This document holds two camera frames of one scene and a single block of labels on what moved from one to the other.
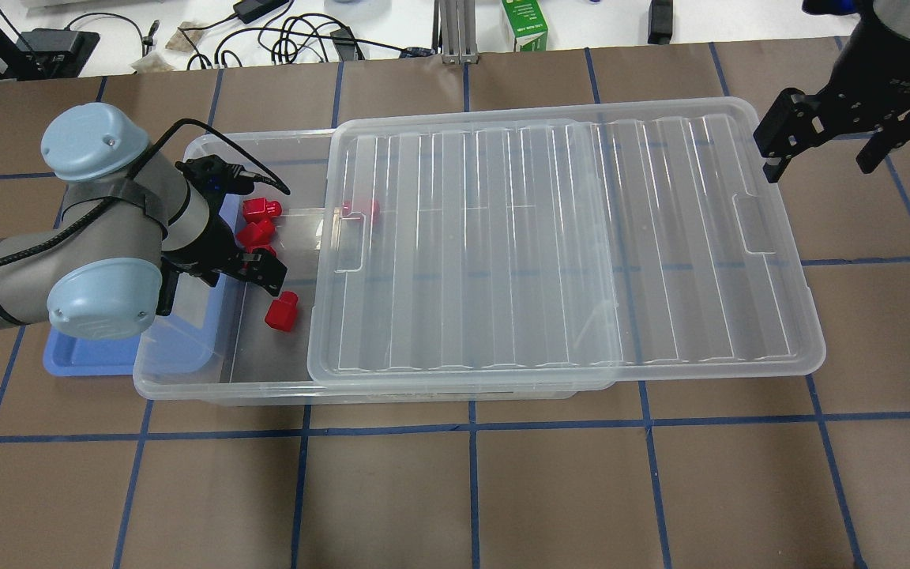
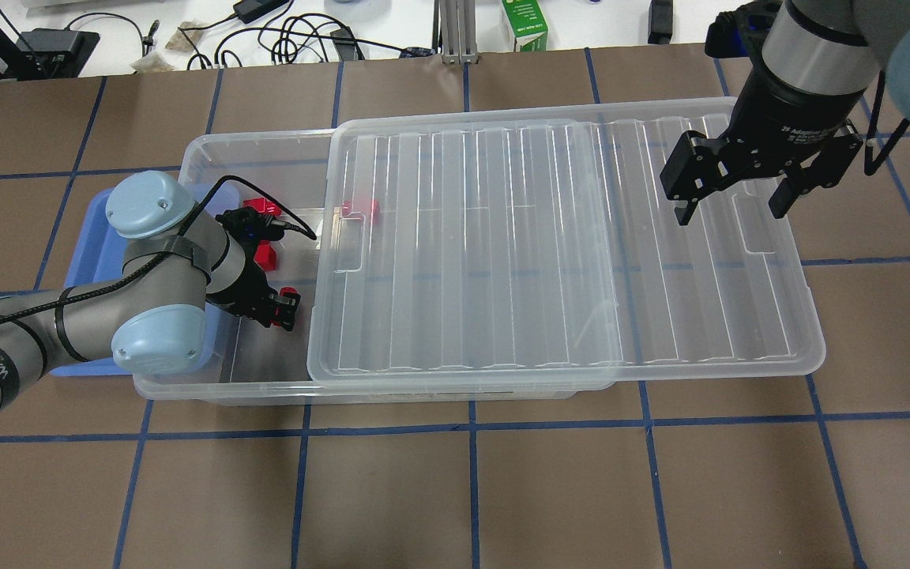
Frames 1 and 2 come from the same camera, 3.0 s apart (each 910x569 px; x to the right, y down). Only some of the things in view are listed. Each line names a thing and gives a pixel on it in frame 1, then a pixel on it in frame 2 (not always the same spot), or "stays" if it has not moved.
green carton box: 528,24 stays
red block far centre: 366,208 stays
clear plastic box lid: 553,246 stays
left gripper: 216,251 → 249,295
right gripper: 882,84 → 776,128
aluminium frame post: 458,26 stays
